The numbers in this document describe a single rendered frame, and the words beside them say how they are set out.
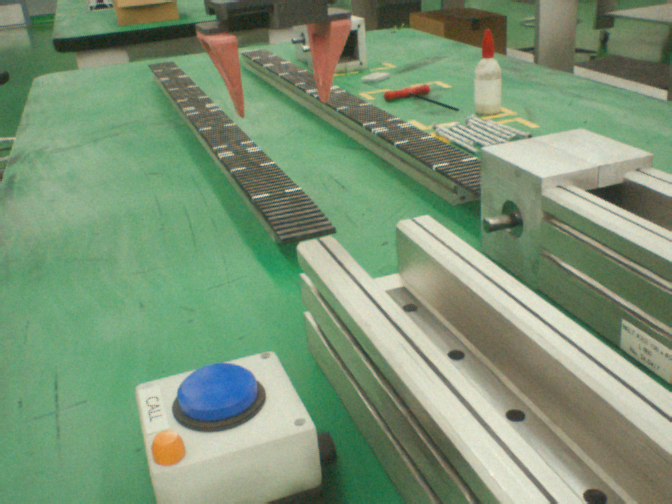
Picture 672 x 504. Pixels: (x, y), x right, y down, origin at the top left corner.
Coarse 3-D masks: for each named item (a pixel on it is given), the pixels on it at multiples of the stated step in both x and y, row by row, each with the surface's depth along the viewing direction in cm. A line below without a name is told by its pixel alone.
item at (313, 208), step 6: (312, 204) 70; (282, 210) 70; (288, 210) 70; (294, 210) 70; (300, 210) 70; (306, 210) 69; (312, 210) 69; (318, 210) 69; (270, 216) 69; (276, 216) 69; (282, 216) 69; (288, 216) 69; (294, 216) 69; (270, 222) 68
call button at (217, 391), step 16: (208, 368) 39; (224, 368) 39; (240, 368) 39; (192, 384) 38; (208, 384) 37; (224, 384) 37; (240, 384) 37; (256, 384) 38; (192, 400) 36; (208, 400) 36; (224, 400) 36; (240, 400) 36; (192, 416) 36; (208, 416) 36; (224, 416) 36
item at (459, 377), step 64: (320, 256) 47; (448, 256) 46; (320, 320) 48; (384, 320) 39; (448, 320) 47; (512, 320) 39; (384, 384) 38; (448, 384) 34; (512, 384) 40; (576, 384) 34; (640, 384) 33; (384, 448) 40; (448, 448) 31; (512, 448) 29; (576, 448) 35; (640, 448) 31
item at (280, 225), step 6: (300, 216) 68; (306, 216) 68; (312, 216) 68; (318, 216) 68; (324, 216) 68; (276, 222) 68; (282, 222) 67; (288, 222) 68; (294, 222) 67; (300, 222) 67; (306, 222) 67; (312, 222) 67; (318, 222) 68; (276, 228) 66; (282, 228) 67; (288, 228) 67
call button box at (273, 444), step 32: (160, 384) 40; (288, 384) 39; (160, 416) 37; (256, 416) 37; (288, 416) 37; (192, 448) 35; (224, 448) 35; (256, 448) 35; (288, 448) 36; (320, 448) 41; (160, 480) 34; (192, 480) 34; (224, 480) 35; (256, 480) 36; (288, 480) 36; (320, 480) 37
